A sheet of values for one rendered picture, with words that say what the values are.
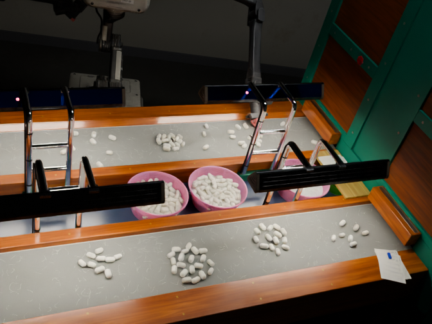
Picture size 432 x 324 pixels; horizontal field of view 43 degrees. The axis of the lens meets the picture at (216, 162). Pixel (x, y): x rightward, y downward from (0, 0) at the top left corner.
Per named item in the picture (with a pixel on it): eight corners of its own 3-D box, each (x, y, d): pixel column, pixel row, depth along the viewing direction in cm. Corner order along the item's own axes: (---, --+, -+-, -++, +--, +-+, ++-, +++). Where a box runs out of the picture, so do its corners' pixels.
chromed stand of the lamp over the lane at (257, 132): (223, 155, 275) (245, 80, 247) (258, 153, 283) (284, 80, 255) (237, 182, 262) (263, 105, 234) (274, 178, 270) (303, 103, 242)
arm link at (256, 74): (245, 13, 294) (257, 6, 285) (254, 15, 297) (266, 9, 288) (243, 91, 289) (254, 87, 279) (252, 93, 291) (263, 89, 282)
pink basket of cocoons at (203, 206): (172, 193, 247) (176, 177, 241) (215, 173, 263) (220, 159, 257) (211, 231, 234) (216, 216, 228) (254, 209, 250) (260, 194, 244)
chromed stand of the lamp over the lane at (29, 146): (17, 171, 236) (16, 85, 208) (65, 168, 244) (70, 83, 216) (22, 203, 223) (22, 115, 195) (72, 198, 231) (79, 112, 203)
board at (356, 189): (312, 153, 277) (312, 151, 277) (336, 151, 283) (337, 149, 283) (345, 199, 255) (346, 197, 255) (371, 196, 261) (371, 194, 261)
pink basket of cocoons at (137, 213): (116, 189, 241) (119, 173, 235) (174, 184, 252) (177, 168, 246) (132, 234, 223) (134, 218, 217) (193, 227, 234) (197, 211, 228)
